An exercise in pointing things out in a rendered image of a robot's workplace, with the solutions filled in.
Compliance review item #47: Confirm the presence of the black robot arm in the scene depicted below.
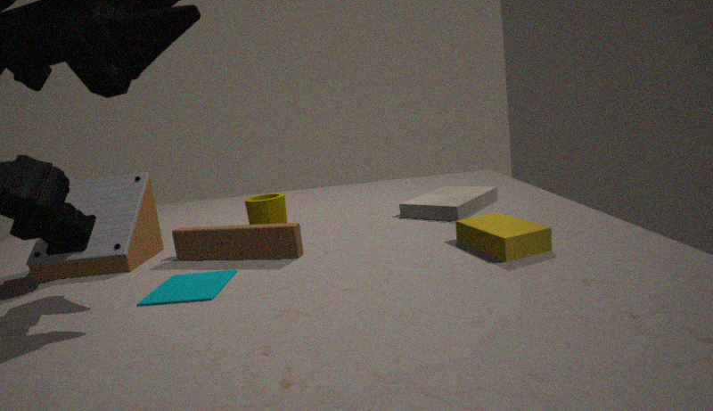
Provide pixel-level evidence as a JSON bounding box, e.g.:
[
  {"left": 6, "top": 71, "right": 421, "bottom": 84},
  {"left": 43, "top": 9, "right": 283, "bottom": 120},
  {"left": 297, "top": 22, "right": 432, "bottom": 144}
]
[{"left": 0, "top": 0, "right": 96, "bottom": 255}]

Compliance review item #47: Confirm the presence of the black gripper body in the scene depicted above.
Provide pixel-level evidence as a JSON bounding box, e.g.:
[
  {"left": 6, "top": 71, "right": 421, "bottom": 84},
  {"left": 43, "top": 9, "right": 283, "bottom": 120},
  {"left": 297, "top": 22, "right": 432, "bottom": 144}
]
[{"left": 29, "top": 0, "right": 160, "bottom": 98}]

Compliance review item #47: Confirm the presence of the olive yellow cup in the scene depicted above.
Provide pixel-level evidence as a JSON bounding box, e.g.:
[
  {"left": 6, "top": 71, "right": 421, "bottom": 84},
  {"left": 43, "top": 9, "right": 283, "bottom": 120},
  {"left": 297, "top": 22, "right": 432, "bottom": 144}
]
[{"left": 245, "top": 193, "right": 287, "bottom": 225}]

